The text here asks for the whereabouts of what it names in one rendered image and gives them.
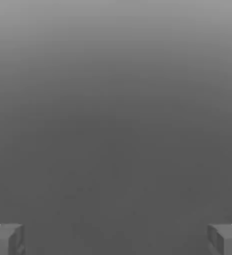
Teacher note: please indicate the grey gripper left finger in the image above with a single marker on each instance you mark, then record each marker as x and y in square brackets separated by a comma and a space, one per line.
[2, 239]

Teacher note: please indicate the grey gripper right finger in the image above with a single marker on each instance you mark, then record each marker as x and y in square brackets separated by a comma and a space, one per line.
[227, 240]

